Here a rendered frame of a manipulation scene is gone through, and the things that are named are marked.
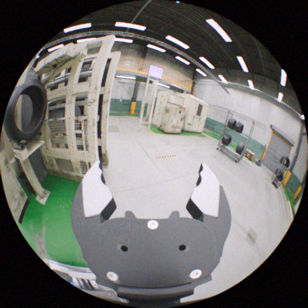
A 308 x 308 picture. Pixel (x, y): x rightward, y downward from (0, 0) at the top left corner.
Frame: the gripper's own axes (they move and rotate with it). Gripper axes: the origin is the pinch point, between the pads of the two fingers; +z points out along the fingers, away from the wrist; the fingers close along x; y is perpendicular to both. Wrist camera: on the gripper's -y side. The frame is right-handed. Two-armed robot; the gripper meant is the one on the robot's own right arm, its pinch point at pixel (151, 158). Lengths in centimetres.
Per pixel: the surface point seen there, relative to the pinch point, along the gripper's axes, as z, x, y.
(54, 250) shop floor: -43, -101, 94
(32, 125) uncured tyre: 40, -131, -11
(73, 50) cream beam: 55, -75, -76
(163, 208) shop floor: 57, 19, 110
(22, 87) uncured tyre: 13, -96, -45
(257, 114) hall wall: 506, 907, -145
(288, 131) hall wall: 166, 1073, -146
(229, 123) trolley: 320, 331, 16
